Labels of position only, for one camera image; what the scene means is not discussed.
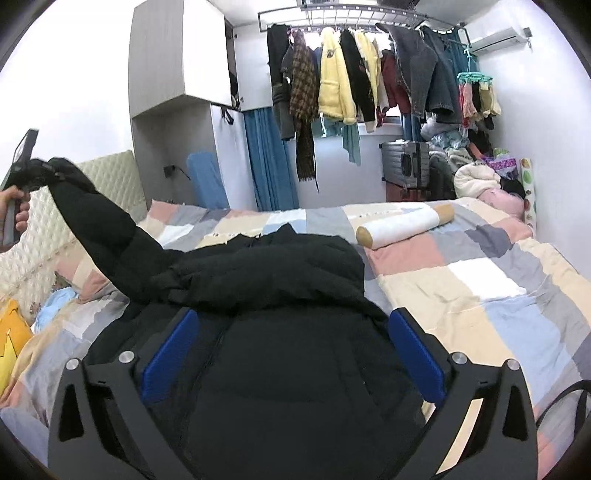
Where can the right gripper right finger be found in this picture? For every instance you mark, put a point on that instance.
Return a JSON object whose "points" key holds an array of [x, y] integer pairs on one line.
{"points": [[483, 425]]}

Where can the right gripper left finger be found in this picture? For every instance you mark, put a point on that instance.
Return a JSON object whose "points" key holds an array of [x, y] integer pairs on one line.
{"points": [[101, 427]]}

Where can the black padded jacket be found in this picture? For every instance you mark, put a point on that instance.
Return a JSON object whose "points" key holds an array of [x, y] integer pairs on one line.
{"points": [[293, 374]]}

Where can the pile of clothes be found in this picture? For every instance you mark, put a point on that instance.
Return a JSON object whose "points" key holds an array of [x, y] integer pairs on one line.
{"points": [[459, 168]]}

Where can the metal ceiling clothes rack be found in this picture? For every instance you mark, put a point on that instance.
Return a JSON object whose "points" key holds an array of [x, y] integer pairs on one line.
{"points": [[314, 16]]}

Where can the person left hand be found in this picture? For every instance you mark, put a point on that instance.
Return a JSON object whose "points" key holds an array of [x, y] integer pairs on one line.
{"points": [[14, 213]]}

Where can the cream quilted headboard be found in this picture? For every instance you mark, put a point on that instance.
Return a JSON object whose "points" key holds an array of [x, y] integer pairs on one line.
{"points": [[49, 254]]}

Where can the light blue pillow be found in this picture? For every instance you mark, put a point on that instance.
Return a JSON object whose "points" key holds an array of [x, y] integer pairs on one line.
{"points": [[55, 302]]}

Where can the yellow cushion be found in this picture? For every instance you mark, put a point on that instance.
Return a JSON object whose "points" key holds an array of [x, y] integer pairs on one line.
{"points": [[14, 334]]}

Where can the patchwork colour block duvet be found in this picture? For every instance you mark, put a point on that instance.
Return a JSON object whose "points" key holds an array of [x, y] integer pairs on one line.
{"points": [[481, 284]]}

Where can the blue ironing board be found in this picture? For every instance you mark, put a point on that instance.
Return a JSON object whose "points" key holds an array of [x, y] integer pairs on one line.
{"points": [[206, 180]]}

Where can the white cylindrical bolster pillow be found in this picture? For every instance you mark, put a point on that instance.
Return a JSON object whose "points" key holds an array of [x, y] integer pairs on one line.
{"points": [[380, 233]]}

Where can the blue curtain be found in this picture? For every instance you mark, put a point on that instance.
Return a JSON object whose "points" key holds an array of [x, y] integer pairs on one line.
{"points": [[272, 177]]}

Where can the silver ribbed suitcase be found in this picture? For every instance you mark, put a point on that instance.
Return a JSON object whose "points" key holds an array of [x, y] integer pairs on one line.
{"points": [[406, 163]]}

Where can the dark grey hanging coat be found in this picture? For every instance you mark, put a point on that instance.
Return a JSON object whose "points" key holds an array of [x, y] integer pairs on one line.
{"points": [[278, 43]]}

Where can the brown plaid scarf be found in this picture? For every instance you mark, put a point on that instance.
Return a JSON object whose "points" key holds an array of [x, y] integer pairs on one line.
{"points": [[299, 68]]}

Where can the teal hanging cloth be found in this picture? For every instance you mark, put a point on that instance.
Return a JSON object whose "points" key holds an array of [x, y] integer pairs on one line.
{"points": [[351, 139]]}

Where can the yellow fleece jacket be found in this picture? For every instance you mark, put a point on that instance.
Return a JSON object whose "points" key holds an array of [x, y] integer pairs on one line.
{"points": [[335, 99]]}

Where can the black hanging garment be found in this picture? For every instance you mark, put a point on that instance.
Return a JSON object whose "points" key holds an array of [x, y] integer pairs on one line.
{"points": [[359, 79]]}

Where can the dark red hanging garment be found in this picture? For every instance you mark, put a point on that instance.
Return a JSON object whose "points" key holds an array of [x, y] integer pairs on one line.
{"points": [[391, 93]]}

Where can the green clip sock hanger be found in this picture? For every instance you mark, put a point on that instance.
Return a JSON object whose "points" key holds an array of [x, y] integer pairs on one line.
{"points": [[478, 100]]}

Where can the denim jacket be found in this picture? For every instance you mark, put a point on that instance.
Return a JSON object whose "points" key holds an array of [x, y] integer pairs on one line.
{"points": [[426, 72]]}

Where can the white air conditioner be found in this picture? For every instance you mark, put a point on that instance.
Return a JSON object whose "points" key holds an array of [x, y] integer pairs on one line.
{"points": [[499, 40]]}

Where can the black wall charger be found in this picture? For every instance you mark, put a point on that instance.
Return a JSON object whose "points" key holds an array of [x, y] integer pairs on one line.
{"points": [[170, 170]]}

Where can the grey wall cabinet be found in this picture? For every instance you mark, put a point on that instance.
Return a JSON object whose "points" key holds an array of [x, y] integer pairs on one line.
{"points": [[177, 49]]}

